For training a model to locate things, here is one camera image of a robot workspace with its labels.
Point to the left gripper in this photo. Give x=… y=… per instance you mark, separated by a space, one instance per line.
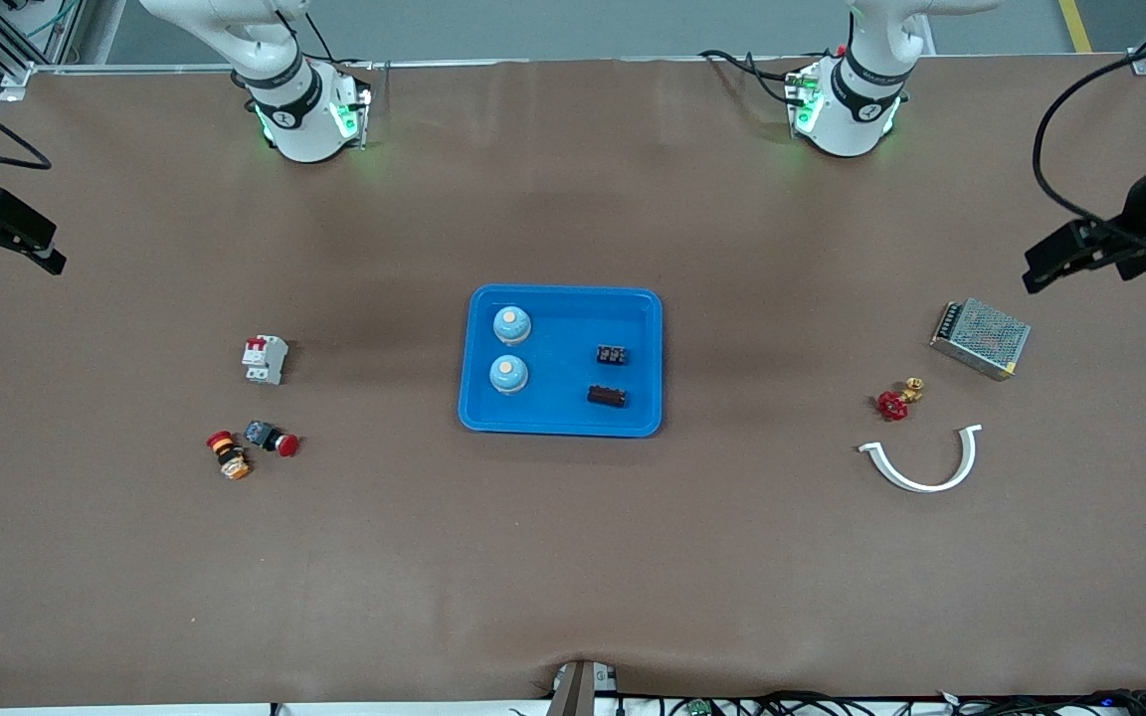
x=1138 y=221

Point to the light blue call bell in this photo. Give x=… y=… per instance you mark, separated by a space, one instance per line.
x=508 y=373
x=511 y=323

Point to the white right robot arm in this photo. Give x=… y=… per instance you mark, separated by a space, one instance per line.
x=304 y=129

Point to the blue plastic tray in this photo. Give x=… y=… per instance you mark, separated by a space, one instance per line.
x=558 y=338

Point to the metal mesh power supply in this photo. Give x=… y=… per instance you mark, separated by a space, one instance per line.
x=981 y=338

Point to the white curved pipe clamp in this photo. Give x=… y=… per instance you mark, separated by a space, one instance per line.
x=879 y=463

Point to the orange red push button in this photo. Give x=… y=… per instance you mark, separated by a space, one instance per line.
x=230 y=457

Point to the black red emergency stop button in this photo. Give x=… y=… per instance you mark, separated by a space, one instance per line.
x=260 y=434

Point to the large table cover mat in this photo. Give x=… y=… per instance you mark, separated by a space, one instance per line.
x=573 y=557

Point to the white circuit breaker red switch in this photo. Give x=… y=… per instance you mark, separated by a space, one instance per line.
x=265 y=360

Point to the metal table edge rail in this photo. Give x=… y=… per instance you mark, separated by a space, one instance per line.
x=533 y=63

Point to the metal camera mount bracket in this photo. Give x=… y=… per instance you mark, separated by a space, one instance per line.
x=573 y=691

